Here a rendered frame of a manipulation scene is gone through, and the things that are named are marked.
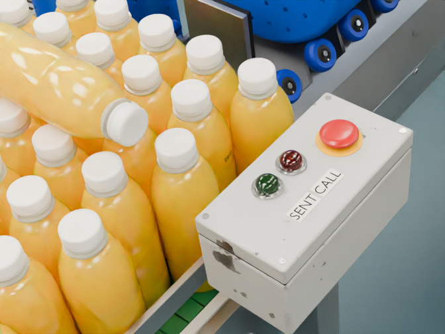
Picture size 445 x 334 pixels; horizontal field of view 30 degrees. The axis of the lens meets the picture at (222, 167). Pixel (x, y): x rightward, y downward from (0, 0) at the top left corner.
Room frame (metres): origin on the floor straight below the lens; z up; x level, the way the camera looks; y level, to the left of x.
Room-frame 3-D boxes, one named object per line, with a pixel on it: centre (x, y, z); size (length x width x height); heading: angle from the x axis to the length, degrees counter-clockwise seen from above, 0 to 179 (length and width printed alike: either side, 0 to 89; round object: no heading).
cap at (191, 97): (0.64, 0.02, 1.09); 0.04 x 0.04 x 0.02
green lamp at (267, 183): (0.50, -0.04, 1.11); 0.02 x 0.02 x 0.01
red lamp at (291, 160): (0.52, -0.06, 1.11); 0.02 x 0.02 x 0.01
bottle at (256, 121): (0.66, -0.05, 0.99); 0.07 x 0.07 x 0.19
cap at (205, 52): (0.71, 0.00, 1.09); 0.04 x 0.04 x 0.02
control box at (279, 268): (0.51, -0.07, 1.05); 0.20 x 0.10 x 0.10; 133
